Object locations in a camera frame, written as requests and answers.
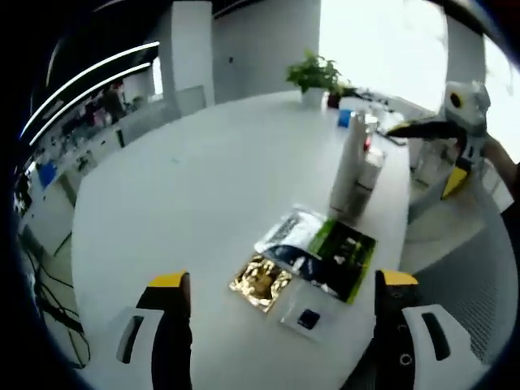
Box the silver and blue skincare sachet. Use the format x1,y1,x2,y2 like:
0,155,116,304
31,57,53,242
253,205,342,297

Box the tall white skincare tube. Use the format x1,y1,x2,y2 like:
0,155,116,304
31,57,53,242
328,115,369,216

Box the clear skincare sachet dark square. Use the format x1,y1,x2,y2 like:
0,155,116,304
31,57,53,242
279,284,338,340

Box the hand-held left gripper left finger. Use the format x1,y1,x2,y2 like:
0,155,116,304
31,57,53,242
105,270,193,390

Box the white mesh office chair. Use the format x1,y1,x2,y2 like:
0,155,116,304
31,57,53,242
405,162,517,366

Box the white lab counter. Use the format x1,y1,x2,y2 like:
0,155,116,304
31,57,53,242
15,109,180,253

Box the person's right hand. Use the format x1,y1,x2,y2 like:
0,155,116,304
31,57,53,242
483,137,520,184

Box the blue plastic bin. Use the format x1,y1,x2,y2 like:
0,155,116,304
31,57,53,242
38,160,58,190

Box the clear-capped white skincare bottle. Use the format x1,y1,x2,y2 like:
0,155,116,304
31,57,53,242
353,148,387,215

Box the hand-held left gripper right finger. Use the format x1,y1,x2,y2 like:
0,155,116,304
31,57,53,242
373,268,475,390

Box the small potted plant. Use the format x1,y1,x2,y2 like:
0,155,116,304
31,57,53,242
327,79,354,110

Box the black cable bundle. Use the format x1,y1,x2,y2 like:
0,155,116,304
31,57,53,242
24,259,90,366

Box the green and black skincare sachet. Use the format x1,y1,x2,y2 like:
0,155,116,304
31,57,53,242
308,219,377,305

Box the green potted plant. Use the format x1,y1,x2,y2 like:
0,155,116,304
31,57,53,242
285,50,345,107

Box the white ceiling light strip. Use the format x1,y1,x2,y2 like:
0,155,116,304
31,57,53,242
19,40,162,141
28,61,152,147

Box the gold skincare sachet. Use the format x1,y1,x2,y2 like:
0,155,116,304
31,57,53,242
228,253,293,314

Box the blue box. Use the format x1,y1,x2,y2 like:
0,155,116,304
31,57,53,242
337,107,358,129

